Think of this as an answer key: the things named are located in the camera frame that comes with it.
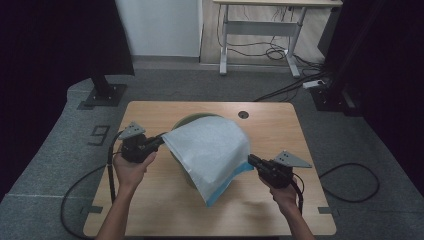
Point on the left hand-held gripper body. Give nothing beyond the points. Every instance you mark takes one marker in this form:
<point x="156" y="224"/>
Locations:
<point x="133" y="150"/>

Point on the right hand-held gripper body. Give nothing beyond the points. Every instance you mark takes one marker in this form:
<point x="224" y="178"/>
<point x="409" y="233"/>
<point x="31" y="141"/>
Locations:
<point x="276" y="173"/>

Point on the green plastic bin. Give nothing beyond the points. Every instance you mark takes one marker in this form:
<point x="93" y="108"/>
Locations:
<point x="193" y="117"/>

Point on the white bag with blue edge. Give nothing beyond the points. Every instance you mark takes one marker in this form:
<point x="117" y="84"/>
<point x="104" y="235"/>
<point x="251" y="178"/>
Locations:
<point x="210" y="153"/>

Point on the person's left hand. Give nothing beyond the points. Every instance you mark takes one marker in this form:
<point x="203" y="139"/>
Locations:
<point x="130" y="173"/>

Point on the person's right hand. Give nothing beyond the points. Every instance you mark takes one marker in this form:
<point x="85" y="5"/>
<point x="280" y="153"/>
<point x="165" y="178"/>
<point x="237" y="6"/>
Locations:
<point x="283" y="196"/>

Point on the dark round table grommet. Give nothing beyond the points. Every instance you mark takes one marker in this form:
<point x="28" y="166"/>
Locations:
<point x="243" y="114"/>

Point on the black stand base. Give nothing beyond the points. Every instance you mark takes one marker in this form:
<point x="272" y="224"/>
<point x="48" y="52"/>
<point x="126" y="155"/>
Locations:
<point x="106" y="93"/>

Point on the black stand with square base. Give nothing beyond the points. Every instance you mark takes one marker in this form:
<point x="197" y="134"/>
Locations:
<point x="330" y="100"/>

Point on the white power strip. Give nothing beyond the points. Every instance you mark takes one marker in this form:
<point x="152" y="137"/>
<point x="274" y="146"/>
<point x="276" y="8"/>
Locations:
<point x="313" y="84"/>

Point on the black curtain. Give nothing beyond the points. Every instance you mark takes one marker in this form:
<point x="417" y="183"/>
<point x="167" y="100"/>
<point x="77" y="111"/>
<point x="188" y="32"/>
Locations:
<point x="390" y="66"/>
<point x="50" y="50"/>

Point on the white desk with metal legs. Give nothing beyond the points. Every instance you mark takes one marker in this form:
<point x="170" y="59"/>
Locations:
<point x="263" y="28"/>

